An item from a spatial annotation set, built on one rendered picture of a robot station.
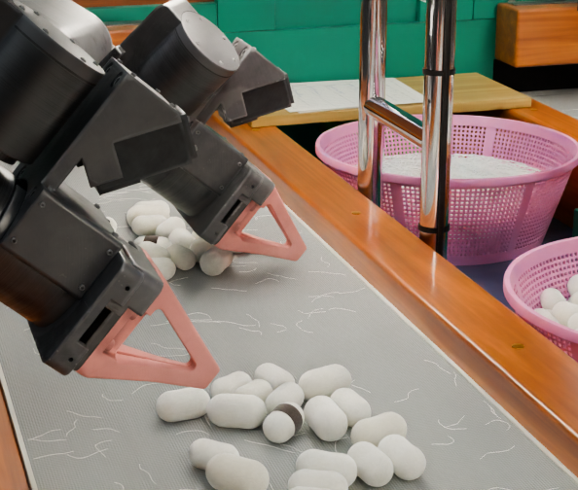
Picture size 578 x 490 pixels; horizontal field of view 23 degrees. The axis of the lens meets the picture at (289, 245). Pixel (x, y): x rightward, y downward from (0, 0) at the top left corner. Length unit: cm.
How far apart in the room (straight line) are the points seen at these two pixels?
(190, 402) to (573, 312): 33
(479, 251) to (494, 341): 42
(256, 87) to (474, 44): 71
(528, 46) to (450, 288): 72
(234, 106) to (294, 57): 60
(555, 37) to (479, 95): 16
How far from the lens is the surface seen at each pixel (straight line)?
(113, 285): 70
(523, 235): 139
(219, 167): 108
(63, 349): 70
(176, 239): 118
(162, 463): 84
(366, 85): 127
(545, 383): 90
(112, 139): 71
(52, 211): 70
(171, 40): 103
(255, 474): 79
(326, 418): 85
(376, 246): 113
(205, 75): 103
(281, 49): 168
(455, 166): 148
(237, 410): 87
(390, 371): 96
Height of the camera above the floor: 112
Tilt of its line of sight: 18 degrees down
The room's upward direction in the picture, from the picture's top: straight up
